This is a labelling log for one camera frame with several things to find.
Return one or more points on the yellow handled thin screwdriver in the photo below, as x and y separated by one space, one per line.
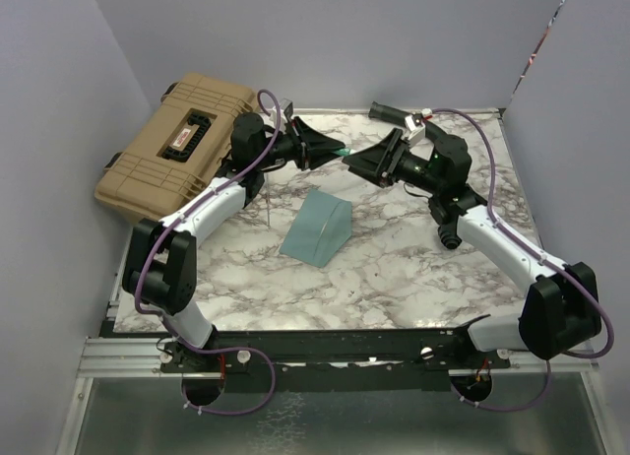
268 207

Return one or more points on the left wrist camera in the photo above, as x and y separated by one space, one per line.
286 108

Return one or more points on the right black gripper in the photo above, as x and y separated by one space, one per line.
380 162

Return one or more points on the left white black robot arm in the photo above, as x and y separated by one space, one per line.
161 266

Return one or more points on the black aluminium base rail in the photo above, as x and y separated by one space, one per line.
307 361

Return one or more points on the teal paper envelope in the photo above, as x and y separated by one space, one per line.
303 241

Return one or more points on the green white glue stick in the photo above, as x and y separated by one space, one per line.
343 152

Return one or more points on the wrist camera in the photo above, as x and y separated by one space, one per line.
286 108
415 124

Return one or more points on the tan plastic tool case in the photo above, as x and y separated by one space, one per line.
177 153

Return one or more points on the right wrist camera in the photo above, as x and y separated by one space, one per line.
415 124

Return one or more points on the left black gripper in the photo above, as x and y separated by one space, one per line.
311 149

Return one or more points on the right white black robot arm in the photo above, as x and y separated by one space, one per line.
559 310

